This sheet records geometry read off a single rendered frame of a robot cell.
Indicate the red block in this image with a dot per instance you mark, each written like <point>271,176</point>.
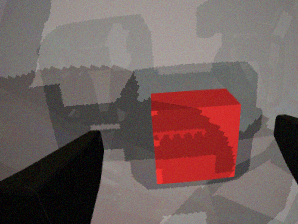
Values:
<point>195,135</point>

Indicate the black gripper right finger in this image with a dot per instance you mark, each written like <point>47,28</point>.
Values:
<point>286,135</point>

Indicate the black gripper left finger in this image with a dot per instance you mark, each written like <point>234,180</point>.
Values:
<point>60,189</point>

